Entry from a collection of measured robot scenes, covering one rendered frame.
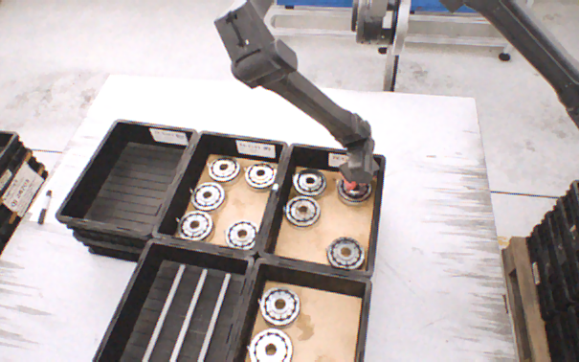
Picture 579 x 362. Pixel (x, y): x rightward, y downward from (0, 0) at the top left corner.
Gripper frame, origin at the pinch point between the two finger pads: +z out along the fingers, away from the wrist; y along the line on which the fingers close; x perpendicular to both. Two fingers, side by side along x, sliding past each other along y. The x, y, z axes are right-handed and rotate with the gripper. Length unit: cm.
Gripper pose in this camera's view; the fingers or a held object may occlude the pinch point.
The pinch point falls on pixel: (355, 185)
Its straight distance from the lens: 128.0
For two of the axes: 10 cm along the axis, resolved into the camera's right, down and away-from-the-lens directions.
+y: 8.9, -3.7, 2.6
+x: -4.5, -7.2, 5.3
